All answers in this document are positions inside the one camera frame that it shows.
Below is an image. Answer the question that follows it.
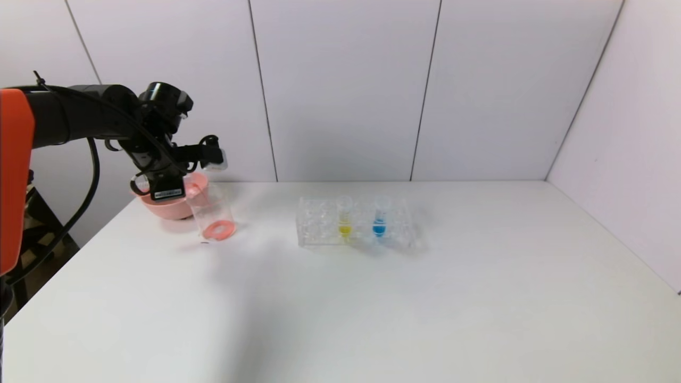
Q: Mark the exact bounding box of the red pigment test tube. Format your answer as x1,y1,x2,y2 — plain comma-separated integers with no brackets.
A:
178,178,211,206

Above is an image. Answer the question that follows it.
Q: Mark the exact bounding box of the yellow pigment test tube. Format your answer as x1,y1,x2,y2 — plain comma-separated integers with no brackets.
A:
336,195,354,240

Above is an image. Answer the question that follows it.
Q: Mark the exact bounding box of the clear acrylic test tube rack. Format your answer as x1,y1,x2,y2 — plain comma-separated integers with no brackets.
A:
296,196,425,250

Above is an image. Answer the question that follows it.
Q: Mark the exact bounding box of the blue pigment test tube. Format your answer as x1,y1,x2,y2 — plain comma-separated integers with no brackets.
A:
371,195,391,239

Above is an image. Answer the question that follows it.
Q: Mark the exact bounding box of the clear glass beaker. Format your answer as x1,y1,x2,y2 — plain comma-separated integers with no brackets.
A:
187,184,239,244

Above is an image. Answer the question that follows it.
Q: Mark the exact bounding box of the pink plastic bowl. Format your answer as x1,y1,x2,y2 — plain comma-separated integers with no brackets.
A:
133,171,210,221

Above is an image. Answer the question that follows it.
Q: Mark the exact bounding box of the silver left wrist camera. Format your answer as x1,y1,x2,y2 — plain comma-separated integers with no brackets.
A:
201,148,229,173

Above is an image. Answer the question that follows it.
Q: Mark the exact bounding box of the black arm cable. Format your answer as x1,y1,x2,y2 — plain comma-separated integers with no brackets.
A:
4,136,103,286

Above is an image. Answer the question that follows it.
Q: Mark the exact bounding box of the black chair frame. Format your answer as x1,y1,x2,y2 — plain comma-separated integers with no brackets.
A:
11,173,80,310

